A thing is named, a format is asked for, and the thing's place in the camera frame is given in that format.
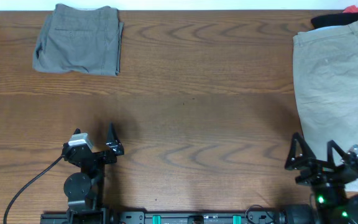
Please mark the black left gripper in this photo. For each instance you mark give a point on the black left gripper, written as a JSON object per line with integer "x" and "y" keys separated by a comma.
{"x": 96, "y": 154}

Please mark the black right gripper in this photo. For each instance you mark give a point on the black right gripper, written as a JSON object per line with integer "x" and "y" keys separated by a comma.
{"x": 317, "y": 165}

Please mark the grey shorts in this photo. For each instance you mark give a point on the grey shorts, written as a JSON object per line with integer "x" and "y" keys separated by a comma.
{"x": 75, "y": 40}

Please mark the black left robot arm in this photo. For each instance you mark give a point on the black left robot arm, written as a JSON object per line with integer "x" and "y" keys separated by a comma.
{"x": 84, "y": 189}

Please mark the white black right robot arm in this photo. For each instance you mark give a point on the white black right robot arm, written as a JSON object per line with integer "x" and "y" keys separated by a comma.
{"x": 332, "y": 203}

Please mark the beige khaki shorts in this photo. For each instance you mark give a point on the beige khaki shorts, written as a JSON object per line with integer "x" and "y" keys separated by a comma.
{"x": 325, "y": 77}

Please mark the black garment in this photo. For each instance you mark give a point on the black garment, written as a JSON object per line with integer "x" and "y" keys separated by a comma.
{"x": 339, "y": 19}

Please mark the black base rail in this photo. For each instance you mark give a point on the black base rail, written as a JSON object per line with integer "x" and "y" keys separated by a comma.
{"x": 106, "y": 216}

